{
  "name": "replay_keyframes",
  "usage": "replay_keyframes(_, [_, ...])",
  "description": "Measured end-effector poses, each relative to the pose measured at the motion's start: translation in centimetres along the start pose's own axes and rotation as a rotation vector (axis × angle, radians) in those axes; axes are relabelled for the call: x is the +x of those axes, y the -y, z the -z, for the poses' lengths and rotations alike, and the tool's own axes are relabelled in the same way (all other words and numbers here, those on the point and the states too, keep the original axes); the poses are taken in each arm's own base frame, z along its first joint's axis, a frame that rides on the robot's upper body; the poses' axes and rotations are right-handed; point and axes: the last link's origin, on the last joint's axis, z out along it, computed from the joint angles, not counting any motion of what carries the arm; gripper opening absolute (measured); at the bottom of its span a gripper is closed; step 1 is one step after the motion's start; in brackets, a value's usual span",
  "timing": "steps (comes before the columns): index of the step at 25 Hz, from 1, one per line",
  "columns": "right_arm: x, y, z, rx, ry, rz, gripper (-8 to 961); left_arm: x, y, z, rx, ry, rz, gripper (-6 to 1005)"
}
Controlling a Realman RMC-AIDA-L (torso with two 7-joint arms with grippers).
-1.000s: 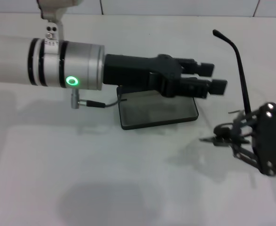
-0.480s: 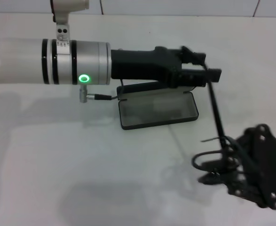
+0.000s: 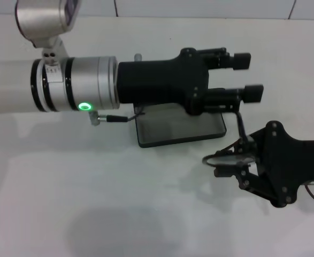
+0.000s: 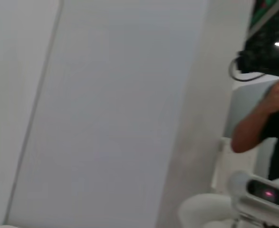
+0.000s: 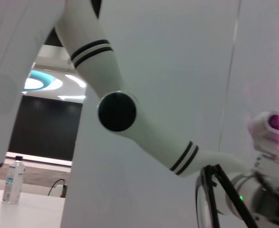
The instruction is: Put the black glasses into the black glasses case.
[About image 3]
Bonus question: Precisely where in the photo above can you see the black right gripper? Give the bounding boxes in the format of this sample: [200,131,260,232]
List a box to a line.
[203,84,314,209]

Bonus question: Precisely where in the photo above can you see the black framed glasses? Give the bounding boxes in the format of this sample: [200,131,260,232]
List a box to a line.
[202,111,258,167]

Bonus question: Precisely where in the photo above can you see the black glasses case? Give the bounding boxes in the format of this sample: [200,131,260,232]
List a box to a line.
[134,102,227,149]

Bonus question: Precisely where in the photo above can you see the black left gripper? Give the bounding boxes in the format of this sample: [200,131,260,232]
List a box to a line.
[117,47,252,117]

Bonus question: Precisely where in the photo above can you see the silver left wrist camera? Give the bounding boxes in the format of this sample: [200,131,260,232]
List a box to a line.
[14,0,80,59]

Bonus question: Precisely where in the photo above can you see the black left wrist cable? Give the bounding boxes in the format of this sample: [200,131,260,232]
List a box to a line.
[89,107,147,127]

